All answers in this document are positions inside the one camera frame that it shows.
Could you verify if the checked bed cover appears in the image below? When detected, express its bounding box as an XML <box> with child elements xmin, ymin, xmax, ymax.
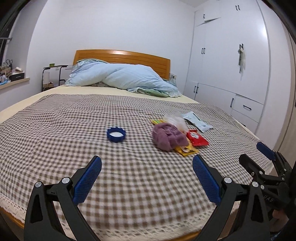
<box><xmin>0</xmin><ymin>94</ymin><xmax>274</xmax><ymax>234</ymax></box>

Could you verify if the pale hanging cloth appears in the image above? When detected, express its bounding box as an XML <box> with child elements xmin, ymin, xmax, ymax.
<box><xmin>238</xmin><ymin>44</ymin><xmax>247</xmax><ymax>75</ymax></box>

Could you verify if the blue plastic lid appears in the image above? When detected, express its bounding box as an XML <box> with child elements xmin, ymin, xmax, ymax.
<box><xmin>107</xmin><ymin>127</ymin><xmax>127</xmax><ymax>142</ymax></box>

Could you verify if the translucent plastic glove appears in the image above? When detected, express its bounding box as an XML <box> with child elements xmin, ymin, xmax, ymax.
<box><xmin>162</xmin><ymin>113</ymin><xmax>188</xmax><ymax>133</ymax></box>

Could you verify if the black side table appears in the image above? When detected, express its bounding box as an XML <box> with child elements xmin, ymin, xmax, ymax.
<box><xmin>42</xmin><ymin>65</ymin><xmax>68</xmax><ymax>92</ymax></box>

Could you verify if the woven handbag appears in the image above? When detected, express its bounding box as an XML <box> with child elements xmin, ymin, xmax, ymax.
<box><xmin>1</xmin><ymin>59</ymin><xmax>14</xmax><ymax>80</ymax></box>

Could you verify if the wooden window sill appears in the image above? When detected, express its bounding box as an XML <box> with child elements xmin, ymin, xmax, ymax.
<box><xmin>0</xmin><ymin>77</ymin><xmax>30</xmax><ymax>90</ymax></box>

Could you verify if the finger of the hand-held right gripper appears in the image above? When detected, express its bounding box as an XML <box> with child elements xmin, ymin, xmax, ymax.
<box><xmin>239</xmin><ymin>153</ymin><xmax>289</xmax><ymax>210</ymax></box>
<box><xmin>256</xmin><ymin>142</ymin><xmax>292</xmax><ymax>183</ymax></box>

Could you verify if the pale printed packet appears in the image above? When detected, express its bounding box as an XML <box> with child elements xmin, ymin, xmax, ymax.
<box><xmin>181</xmin><ymin>111</ymin><xmax>213</xmax><ymax>133</ymax></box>

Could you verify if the red cookie packet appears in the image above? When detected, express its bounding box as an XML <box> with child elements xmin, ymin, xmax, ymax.
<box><xmin>186</xmin><ymin>130</ymin><xmax>209</xmax><ymax>147</ymax></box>

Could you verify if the purple cloth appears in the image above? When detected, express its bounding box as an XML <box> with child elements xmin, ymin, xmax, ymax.
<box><xmin>152</xmin><ymin>123</ymin><xmax>189</xmax><ymax>152</ymax></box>

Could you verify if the green ruffled quilt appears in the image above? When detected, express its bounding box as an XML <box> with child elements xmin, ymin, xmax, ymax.
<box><xmin>76</xmin><ymin>59</ymin><xmax>183</xmax><ymax>98</ymax></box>

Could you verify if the white wardrobe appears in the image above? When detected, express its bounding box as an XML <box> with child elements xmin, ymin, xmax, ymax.
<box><xmin>184</xmin><ymin>0</ymin><xmax>272</xmax><ymax>133</ymax></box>

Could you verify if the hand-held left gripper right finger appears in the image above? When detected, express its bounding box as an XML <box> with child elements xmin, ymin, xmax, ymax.
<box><xmin>192</xmin><ymin>153</ymin><xmax>270</xmax><ymax>241</ymax></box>

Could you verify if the pale wooden door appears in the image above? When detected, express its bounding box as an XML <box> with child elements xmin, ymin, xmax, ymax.
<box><xmin>273</xmin><ymin>23</ymin><xmax>296</xmax><ymax>153</ymax></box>

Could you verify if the wooden bed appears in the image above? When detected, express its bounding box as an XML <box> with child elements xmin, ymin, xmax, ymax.
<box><xmin>0</xmin><ymin>49</ymin><xmax>275</xmax><ymax>241</ymax></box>

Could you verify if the yellow snack packet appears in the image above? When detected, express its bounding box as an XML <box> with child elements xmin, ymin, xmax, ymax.
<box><xmin>150</xmin><ymin>118</ymin><xmax>199</xmax><ymax>158</ymax></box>

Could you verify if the white wardrobe drawer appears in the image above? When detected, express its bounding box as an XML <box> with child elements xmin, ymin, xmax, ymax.
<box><xmin>232</xmin><ymin>94</ymin><xmax>264</xmax><ymax>123</ymax></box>
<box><xmin>230</xmin><ymin>109</ymin><xmax>259</xmax><ymax>133</ymax></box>

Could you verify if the window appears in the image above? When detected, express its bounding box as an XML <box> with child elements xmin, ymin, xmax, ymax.
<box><xmin>0</xmin><ymin>14</ymin><xmax>13</xmax><ymax>70</ymax></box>

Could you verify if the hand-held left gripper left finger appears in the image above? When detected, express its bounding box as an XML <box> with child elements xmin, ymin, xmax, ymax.
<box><xmin>24</xmin><ymin>155</ymin><xmax>103</xmax><ymax>241</ymax></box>

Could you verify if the person's right hand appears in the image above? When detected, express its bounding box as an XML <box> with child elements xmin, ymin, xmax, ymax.
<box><xmin>271</xmin><ymin>209</ymin><xmax>289</xmax><ymax>235</ymax></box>

